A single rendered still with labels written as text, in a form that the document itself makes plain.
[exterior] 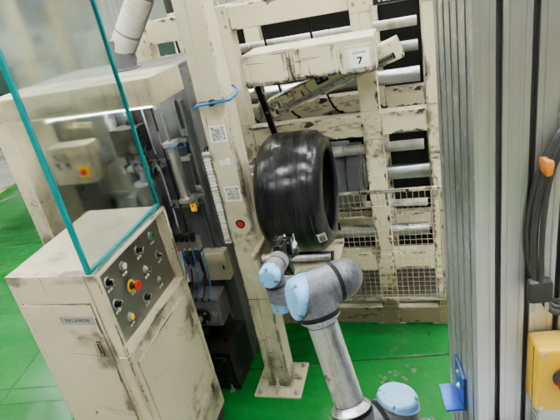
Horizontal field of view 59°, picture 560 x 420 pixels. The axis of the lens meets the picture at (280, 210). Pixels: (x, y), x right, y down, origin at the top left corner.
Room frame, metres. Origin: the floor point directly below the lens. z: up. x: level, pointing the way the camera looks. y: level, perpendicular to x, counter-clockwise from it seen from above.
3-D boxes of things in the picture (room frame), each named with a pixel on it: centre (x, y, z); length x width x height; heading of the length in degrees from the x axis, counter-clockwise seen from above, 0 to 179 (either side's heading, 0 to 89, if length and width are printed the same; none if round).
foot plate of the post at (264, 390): (2.18, 0.18, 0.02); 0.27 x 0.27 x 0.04; 72
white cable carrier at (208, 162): (2.17, 0.27, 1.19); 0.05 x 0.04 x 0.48; 162
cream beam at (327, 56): (2.36, -0.28, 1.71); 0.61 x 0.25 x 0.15; 72
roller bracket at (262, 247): (2.17, 0.10, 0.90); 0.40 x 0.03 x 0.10; 162
